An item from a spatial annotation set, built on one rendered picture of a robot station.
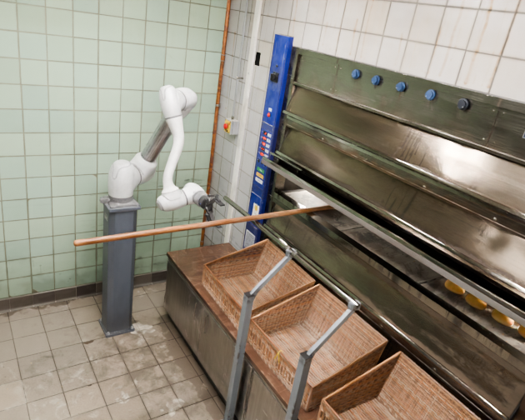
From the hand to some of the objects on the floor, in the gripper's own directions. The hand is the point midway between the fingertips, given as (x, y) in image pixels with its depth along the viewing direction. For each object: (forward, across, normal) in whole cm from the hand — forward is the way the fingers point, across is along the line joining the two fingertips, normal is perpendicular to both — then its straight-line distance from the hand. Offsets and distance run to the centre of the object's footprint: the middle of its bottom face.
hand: (220, 215), depth 257 cm
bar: (+36, +118, -5) cm, 124 cm away
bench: (+54, +118, -26) cm, 132 cm away
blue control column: (-38, +119, -149) cm, 195 cm away
